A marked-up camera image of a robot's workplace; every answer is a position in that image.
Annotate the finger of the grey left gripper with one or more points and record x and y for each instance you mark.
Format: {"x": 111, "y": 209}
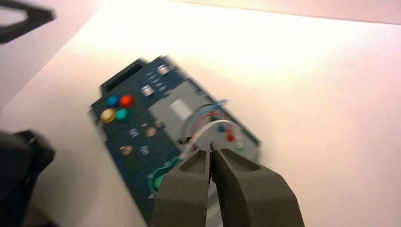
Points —
{"x": 37, "y": 18}

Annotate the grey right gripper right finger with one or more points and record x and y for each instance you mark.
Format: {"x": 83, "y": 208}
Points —
{"x": 250, "y": 197}

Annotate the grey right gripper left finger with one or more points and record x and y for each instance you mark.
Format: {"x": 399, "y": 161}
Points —
{"x": 181, "y": 194}

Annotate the blue grey control box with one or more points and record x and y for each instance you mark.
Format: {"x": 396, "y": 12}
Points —
{"x": 137, "y": 169}

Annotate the metal toggle switch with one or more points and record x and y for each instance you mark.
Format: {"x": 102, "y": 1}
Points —
{"x": 150, "y": 132}
{"x": 126, "y": 150}

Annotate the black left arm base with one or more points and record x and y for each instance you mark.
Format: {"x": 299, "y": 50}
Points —
{"x": 18, "y": 169}

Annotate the green rotary knob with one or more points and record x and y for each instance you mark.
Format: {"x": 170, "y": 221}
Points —
{"x": 159, "y": 178}

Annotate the green banana socket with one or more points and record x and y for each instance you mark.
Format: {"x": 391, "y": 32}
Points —
{"x": 240, "y": 146}

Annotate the white display window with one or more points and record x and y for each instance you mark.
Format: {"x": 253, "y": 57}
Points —
{"x": 180, "y": 109}

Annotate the green push button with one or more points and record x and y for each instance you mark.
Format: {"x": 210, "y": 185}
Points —
{"x": 122, "y": 115}

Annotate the yellow push button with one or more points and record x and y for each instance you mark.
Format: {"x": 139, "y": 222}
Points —
{"x": 108, "y": 115}

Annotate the red push button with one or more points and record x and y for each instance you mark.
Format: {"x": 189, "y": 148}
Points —
{"x": 127, "y": 101}

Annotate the white slider knob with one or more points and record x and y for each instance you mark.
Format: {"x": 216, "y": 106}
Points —
{"x": 163, "y": 69}
{"x": 147, "y": 91}

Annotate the blue push button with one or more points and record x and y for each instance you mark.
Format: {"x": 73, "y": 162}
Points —
{"x": 112, "y": 101}

